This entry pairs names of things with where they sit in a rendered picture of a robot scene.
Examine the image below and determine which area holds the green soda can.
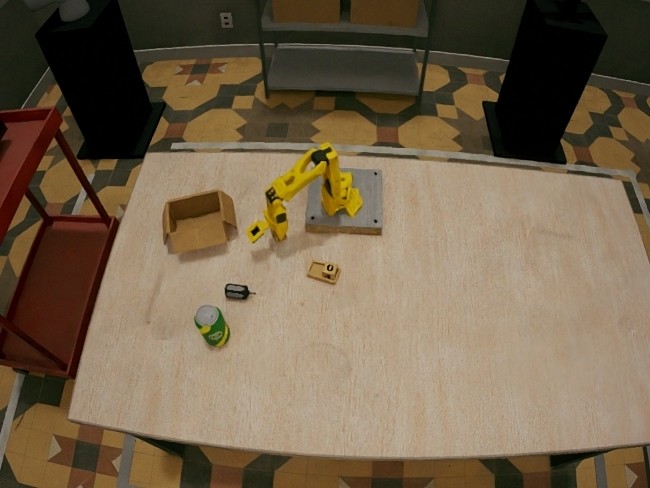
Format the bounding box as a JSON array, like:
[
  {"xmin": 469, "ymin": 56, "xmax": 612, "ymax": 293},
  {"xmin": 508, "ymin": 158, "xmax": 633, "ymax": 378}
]
[{"xmin": 194, "ymin": 304, "xmax": 230, "ymax": 347}]

